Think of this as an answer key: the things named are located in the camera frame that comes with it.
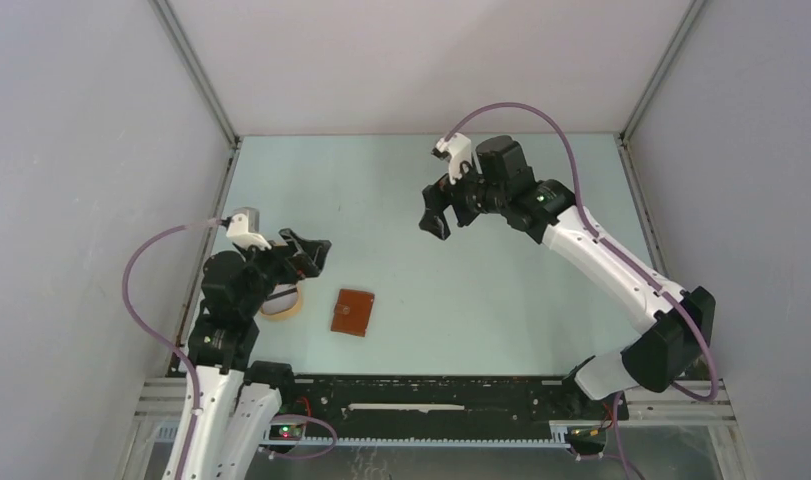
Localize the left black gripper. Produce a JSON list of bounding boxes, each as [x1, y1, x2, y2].
[[235, 226, 331, 315]]

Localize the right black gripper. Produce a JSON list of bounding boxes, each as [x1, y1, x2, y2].
[[419, 153, 507, 241]]

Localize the brown leather card holder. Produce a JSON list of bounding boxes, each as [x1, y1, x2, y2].
[[330, 289, 375, 337]]

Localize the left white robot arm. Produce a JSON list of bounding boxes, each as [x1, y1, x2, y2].
[[165, 228, 332, 479]]

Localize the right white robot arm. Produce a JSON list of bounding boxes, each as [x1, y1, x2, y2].
[[419, 133, 716, 418]]

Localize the orange plastic card tray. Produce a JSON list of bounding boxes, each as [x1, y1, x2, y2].
[[258, 284, 303, 322]]

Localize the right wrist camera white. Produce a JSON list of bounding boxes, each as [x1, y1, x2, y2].
[[432, 133, 474, 185]]

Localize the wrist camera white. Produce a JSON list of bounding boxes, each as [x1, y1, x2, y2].
[[432, 133, 474, 185], [226, 207, 272, 251]]

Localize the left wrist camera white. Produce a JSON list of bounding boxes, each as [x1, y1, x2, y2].
[[226, 207, 272, 251]]

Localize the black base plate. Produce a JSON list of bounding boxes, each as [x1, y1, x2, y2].
[[275, 375, 629, 441]]

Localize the aluminium frame rail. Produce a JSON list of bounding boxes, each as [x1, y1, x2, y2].
[[134, 377, 738, 427]]

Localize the white cable duct strip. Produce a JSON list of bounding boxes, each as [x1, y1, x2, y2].
[[153, 423, 569, 448]]

